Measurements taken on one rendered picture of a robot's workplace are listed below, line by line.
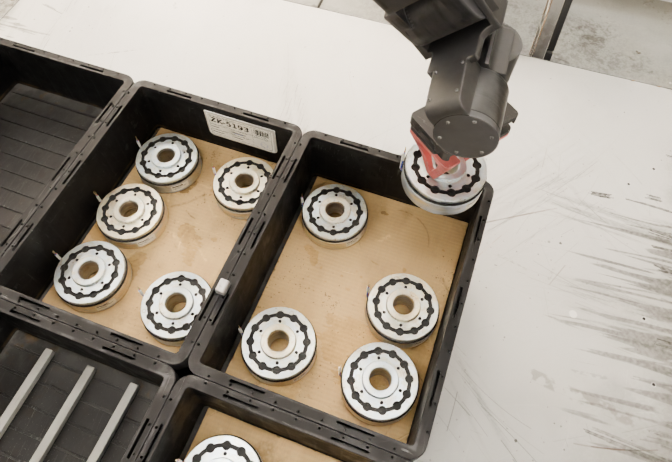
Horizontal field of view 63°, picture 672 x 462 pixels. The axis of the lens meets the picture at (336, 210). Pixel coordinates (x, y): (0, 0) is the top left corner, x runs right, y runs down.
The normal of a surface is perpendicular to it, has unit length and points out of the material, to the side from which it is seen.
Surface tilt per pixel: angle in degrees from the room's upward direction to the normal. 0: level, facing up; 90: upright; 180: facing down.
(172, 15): 0
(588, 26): 0
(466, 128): 91
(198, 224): 0
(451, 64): 43
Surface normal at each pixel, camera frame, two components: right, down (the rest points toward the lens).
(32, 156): 0.00, -0.51
